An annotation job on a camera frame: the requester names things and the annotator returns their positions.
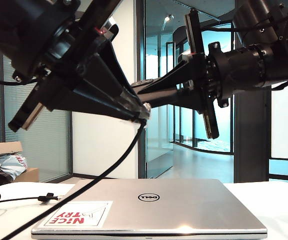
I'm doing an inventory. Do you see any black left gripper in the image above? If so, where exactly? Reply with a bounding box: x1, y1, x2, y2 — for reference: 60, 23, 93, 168
7, 0, 147, 133

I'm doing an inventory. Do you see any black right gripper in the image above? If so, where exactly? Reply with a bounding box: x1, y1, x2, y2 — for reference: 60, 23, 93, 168
136, 8, 235, 140

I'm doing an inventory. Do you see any black smartphone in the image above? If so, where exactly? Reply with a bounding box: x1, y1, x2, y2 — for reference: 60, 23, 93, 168
130, 79, 180, 107

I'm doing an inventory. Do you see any black charging cable silver plug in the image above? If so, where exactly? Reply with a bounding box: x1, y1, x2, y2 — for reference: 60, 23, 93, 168
0, 102, 152, 240

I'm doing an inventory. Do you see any frosted glass door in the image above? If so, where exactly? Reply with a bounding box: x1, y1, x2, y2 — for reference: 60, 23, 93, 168
145, 42, 176, 180

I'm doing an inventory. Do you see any flat brown cardboard box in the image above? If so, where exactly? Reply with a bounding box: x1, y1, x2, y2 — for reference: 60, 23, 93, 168
0, 141, 24, 158

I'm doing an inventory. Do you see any large brown cardboard box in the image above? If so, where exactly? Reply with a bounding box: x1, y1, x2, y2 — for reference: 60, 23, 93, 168
15, 167, 40, 183

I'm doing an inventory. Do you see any grey plastic mailing bag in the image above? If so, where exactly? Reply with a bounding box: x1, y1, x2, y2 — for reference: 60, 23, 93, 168
0, 153, 29, 181

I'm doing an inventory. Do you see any silver Dell laptop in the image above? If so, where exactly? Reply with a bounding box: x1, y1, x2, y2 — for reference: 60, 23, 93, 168
30, 178, 269, 236

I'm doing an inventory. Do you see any white Nice Try sticker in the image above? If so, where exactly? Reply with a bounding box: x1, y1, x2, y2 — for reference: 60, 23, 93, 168
38, 201, 114, 228

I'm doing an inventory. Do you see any black cable with strap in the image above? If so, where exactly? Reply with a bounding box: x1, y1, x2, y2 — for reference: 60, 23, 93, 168
0, 191, 60, 210

